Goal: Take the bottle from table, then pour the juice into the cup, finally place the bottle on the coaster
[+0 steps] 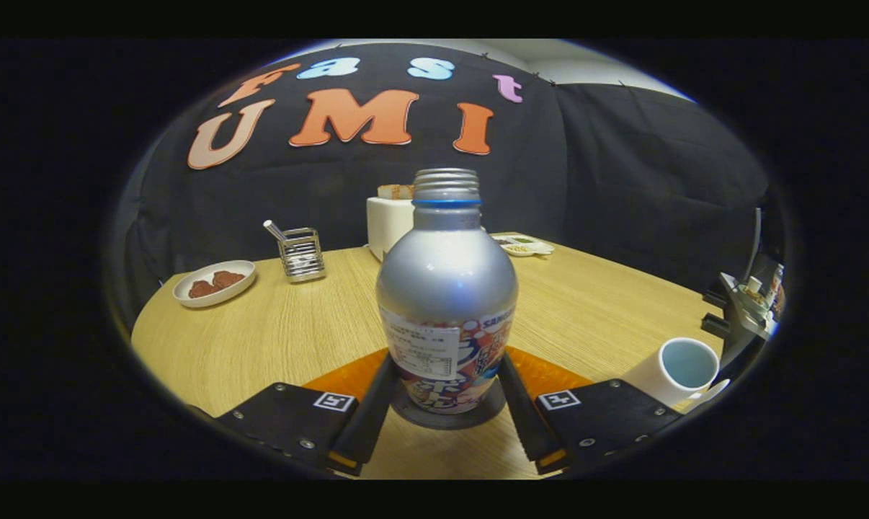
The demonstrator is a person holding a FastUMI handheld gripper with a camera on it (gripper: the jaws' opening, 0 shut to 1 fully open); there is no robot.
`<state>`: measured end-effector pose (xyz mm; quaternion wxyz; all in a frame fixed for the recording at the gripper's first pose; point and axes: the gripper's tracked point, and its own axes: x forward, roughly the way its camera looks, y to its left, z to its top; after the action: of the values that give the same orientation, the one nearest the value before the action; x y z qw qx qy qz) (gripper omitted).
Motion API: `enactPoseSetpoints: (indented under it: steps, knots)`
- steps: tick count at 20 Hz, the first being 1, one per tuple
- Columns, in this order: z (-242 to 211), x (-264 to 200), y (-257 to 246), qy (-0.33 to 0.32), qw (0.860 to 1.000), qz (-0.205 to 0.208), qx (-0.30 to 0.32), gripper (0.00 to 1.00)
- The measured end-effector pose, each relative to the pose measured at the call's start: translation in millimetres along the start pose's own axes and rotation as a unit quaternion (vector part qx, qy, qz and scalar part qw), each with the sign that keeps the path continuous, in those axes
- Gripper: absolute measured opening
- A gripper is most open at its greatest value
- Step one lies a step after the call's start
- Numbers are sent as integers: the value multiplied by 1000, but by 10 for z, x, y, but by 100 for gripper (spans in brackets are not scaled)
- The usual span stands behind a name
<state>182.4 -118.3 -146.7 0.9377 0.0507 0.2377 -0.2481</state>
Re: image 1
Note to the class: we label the white oval plate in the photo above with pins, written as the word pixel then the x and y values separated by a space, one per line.
pixel 189 297

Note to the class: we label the white toaster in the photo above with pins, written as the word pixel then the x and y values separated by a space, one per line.
pixel 388 227

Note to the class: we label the white cup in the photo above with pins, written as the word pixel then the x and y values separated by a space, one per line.
pixel 651 378

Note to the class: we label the black backdrop cloth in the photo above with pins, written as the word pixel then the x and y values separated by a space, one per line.
pixel 622 180

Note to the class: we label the silver juice bottle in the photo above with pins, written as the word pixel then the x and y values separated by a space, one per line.
pixel 445 281

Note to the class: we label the black table clamp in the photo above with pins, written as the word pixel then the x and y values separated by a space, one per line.
pixel 715 324

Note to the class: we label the brown round coaster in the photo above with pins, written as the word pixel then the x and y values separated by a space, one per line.
pixel 445 422

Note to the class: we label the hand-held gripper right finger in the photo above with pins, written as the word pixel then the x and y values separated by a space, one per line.
pixel 524 422

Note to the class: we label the toast slice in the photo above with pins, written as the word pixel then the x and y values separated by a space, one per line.
pixel 395 192

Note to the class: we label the small white divided tray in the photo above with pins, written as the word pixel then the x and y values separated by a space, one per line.
pixel 524 246

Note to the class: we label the wooden table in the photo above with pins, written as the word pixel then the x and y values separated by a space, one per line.
pixel 297 331

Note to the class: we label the red food pieces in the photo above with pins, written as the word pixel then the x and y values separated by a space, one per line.
pixel 218 283

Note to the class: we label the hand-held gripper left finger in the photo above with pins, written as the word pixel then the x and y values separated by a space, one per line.
pixel 373 418

